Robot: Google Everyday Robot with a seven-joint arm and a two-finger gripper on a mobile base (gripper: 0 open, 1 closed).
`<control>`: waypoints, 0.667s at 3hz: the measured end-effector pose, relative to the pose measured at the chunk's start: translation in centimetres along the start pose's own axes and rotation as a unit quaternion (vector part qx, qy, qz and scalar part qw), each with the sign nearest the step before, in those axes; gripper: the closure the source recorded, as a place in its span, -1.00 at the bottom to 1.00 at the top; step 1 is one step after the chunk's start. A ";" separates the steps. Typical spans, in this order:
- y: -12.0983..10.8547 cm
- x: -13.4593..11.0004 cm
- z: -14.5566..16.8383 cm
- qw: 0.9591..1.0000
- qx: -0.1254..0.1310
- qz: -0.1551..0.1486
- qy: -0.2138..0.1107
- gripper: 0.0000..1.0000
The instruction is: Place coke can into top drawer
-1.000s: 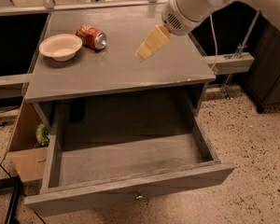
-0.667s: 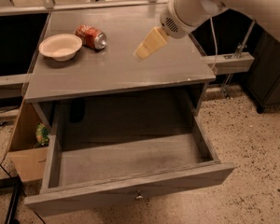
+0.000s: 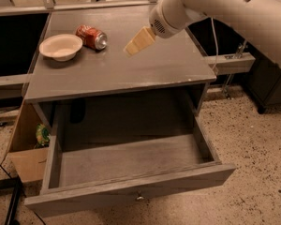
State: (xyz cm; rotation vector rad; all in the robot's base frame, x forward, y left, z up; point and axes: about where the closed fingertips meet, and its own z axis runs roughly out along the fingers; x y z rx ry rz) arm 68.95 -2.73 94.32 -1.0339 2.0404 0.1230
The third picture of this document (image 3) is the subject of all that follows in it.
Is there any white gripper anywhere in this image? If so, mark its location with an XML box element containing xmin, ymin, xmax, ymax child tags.
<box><xmin>124</xmin><ymin>0</ymin><xmax>207</xmax><ymax>56</ymax></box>

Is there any red coke can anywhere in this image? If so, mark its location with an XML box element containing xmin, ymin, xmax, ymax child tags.
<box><xmin>76</xmin><ymin>25</ymin><xmax>108</xmax><ymax>51</ymax></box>

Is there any white paper bowl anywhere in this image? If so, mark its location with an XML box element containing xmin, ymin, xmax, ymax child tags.
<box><xmin>39</xmin><ymin>34</ymin><xmax>82</xmax><ymax>62</ymax></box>

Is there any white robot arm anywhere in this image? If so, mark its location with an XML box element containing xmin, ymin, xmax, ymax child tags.
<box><xmin>125</xmin><ymin>0</ymin><xmax>281</xmax><ymax>68</ymax></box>

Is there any open grey top drawer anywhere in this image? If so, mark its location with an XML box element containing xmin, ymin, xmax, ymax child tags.
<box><xmin>25</xmin><ymin>115</ymin><xmax>235</xmax><ymax>218</ymax></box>

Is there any metal drawer knob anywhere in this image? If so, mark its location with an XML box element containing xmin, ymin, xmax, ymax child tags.
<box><xmin>135</xmin><ymin>191</ymin><xmax>144</xmax><ymax>202</ymax></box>

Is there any grey wooden cabinet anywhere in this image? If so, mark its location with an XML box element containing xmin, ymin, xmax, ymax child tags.
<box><xmin>25</xmin><ymin>6</ymin><xmax>215</xmax><ymax>151</ymax></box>

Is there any metal diagonal rod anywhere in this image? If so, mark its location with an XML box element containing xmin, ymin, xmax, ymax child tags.
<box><xmin>222</xmin><ymin>40</ymin><xmax>248</xmax><ymax>98</ymax></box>

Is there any green snack bag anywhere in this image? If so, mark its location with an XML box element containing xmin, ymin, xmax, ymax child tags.
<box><xmin>35</xmin><ymin>124</ymin><xmax>50</xmax><ymax>148</ymax></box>

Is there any cardboard box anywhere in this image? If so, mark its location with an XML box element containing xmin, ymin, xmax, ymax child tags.
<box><xmin>7</xmin><ymin>103</ymin><xmax>49</xmax><ymax>183</ymax></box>

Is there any black floor stand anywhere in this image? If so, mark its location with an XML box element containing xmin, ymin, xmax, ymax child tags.
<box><xmin>0</xmin><ymin>177</ymin><xmax>22</xmax><ymax>225</ymax></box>

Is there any white cable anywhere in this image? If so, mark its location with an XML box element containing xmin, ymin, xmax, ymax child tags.
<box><xmin>210</xmin><ymin>17</ymin><xmax>220</xmax><ymax>72</ymax></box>

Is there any grey wooden rail right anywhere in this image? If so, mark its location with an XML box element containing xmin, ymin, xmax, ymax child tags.
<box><xmin>204</xmin><ymin>52</ymin><xmax>255</xmax><ymax>76</ymax></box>

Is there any grey wooden rail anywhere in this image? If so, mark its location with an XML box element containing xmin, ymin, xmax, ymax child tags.
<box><xmin>204</xmin><ymin>52</ymin><xmax>255</xmax><ymax>76</ymax></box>
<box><xmin>0</xmin><ymin>74</ymin><xmax>31</xmax><ymax>99</ymax></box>

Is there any back grey shelf rail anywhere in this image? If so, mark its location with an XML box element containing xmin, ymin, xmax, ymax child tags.
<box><xmin>0</xmin><ymin>0</ymin><xmax>179</xmax><ymax>17</ymax></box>

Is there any grey wooden rail left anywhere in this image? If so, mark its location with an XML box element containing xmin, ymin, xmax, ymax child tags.
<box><xmin>0</xmin><ymin>74</ymin><xmax>31</xmax><ymax>99</ymax></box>

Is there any black cable on floor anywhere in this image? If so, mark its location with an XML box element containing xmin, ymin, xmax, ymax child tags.
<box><xmin>0</xmin><ymin>145</ymin><xmax>47</xmax><ymax>225</ymax></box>

